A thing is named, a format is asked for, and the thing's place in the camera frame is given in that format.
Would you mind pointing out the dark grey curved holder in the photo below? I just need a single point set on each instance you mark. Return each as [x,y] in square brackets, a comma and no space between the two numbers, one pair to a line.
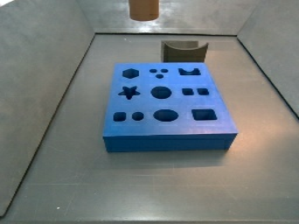
[183,51]

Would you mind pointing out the orange round cylinder peg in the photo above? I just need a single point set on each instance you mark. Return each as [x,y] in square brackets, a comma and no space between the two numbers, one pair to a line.
[143,10]

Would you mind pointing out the blue shape sorting block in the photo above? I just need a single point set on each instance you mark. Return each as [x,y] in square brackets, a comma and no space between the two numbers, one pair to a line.
[166,108]

